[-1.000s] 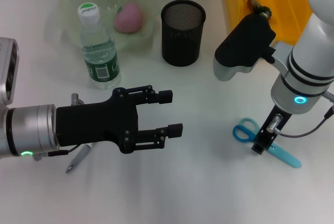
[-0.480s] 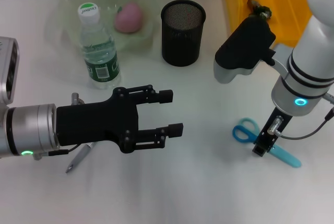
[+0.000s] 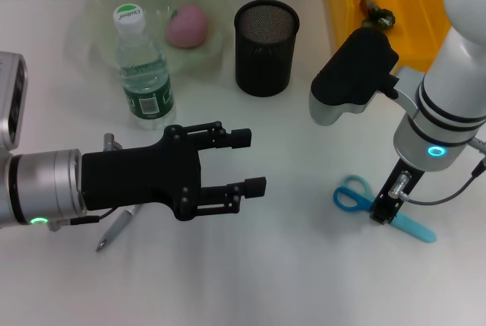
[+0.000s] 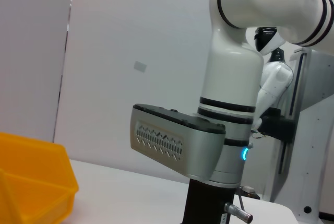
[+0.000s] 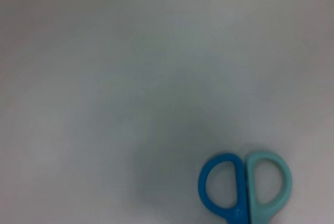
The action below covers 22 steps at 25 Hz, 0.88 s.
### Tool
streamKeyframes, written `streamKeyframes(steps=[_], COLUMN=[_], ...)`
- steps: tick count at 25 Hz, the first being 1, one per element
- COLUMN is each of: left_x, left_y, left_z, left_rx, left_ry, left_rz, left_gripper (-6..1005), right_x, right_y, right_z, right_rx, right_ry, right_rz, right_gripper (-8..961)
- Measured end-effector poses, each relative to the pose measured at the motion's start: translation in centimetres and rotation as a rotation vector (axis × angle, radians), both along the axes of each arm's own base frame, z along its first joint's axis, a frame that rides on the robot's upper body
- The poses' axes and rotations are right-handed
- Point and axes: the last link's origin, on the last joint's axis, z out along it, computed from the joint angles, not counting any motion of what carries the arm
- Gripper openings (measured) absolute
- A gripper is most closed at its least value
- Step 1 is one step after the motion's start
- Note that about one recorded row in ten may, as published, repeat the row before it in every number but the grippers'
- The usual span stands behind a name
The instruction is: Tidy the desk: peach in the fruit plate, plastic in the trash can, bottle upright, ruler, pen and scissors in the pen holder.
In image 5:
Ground blue scissors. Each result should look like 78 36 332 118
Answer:
197 149 293 224

